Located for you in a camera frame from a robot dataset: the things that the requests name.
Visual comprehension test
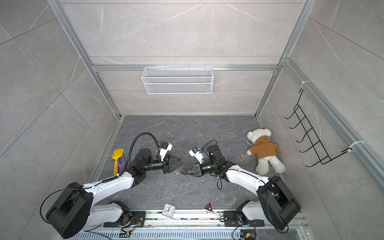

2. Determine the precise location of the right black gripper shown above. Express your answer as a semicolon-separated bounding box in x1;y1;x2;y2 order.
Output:
184;161;218;178

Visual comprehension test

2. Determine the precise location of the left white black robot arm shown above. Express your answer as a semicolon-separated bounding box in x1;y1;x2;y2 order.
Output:
43;148;184;239

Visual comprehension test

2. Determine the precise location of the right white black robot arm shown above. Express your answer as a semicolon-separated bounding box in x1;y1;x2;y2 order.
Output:
181;145;301;234

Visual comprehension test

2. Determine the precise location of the red black triangle sign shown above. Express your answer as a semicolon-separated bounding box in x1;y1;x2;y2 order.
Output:
203;201;214;213

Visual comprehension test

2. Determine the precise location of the white small alarm clock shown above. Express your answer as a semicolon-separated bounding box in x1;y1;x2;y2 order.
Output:
162;203;176;219

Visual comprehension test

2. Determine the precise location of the purple pink toy rake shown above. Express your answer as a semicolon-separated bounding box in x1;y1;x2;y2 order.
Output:
118;156;131;170

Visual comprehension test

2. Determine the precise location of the yellow toy shovel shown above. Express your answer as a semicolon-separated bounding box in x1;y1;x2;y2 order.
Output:
112;149;124;175

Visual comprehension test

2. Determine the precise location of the white teddy bear brown hoodie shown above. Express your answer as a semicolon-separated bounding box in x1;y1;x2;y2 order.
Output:
246;129;286;176

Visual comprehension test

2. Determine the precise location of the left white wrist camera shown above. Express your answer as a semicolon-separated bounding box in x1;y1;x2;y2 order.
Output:
158;141;173;162

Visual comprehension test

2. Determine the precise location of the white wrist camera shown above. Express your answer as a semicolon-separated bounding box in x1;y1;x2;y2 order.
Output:
189;147;204;164
158;141;173;162

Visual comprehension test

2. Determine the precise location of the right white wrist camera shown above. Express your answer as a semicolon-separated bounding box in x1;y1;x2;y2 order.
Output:
189;147;204;164

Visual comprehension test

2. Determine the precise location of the left black corrugated cable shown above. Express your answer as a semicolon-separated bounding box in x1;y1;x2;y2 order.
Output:
118;132;160;178

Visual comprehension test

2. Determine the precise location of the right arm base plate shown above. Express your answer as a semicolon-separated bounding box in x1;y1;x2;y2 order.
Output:
219;211;265;227

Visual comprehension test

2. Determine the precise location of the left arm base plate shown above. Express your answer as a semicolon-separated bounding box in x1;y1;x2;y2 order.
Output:
103;211;147;228

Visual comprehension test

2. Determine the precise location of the white wire mesh basket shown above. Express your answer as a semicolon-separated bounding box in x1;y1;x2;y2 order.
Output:
142;67;214;95

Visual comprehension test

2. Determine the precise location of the black wire hook rack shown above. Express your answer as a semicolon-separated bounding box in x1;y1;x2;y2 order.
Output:
284;89;353;168

